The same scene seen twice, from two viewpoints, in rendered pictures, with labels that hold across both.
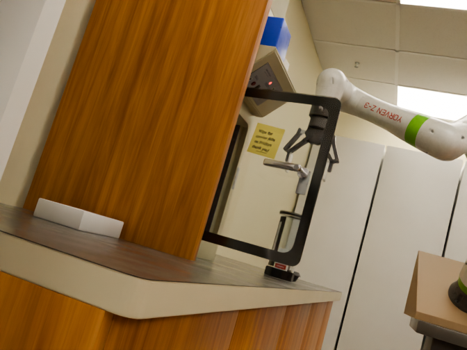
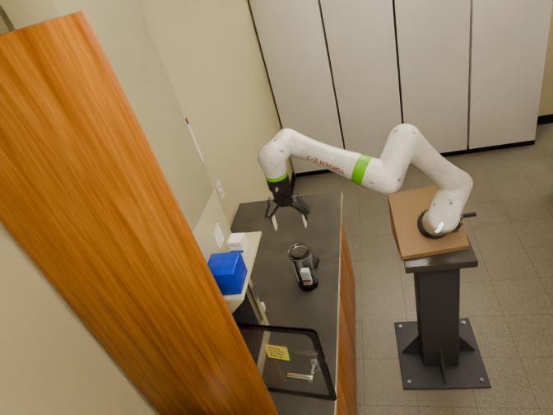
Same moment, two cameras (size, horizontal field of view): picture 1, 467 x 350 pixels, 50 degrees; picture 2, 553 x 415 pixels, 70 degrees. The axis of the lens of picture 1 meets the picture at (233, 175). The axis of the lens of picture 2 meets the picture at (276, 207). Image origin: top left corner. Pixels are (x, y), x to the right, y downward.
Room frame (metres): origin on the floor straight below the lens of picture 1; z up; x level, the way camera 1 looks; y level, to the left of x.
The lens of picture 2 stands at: (0.33, -0.17, 2.37)
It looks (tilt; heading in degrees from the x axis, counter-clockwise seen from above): 34 degrees down; 358
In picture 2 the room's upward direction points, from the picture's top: 17 degrees counter-clockwise
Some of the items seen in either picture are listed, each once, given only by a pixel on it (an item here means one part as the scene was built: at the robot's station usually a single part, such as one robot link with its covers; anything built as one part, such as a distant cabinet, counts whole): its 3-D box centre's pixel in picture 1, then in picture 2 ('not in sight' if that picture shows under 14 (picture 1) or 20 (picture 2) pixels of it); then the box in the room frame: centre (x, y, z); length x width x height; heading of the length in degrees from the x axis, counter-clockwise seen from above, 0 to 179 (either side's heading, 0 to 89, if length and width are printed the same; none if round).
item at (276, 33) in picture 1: (266, 39); (225, 273); (1.28, 0.02, 1.56); 0.10 x 0.10 x 0.09; 70
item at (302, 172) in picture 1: (285, 167); (302, 372); (1.11, -0.11, 1.20); 0.10 x 0.05 x 0.03; 62
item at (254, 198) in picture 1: (260, 169); (284, 363); (1.17, -0.06, 1.19); 0.30 x 0.01 x 0.40; 62
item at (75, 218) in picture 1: (80, 219); not in sight; (1.11, 0.30, 0.96); 0.16 x 0.12 x 0.04; 159
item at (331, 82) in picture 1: (331, 88); (273, 160); (1.74, -0.25, 1.65); 0.13 x 0.11 x 0.14; 138
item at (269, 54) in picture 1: (265, 85); (241, 272); (1.37, -0.01, 1.46); 0.32 x 0.12 x 0.10; 160
